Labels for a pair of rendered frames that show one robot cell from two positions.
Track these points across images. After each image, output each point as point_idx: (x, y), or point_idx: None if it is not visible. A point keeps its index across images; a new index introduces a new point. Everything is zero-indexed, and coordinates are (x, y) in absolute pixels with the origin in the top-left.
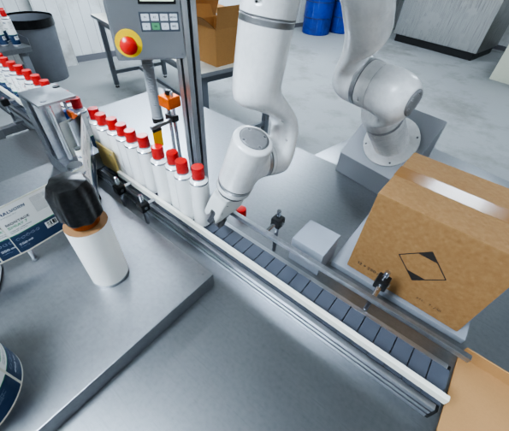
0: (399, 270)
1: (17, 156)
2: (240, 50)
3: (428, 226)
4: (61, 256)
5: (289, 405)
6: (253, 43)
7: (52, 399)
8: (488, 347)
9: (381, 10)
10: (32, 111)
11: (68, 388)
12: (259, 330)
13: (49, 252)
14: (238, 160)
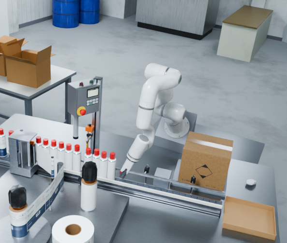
0: (197, 176)
1: None
2: (142, 115)
3: (201, 155)
4: (61, 206)
5: (177, 227)
6: (146, 114)
7: (103, 241)
8: (234, 195)
9: (170, 93)
10: (16, 144)
11: (105, 238)
12: (156, 211)
13: (54, 207)
14: (140, 146)
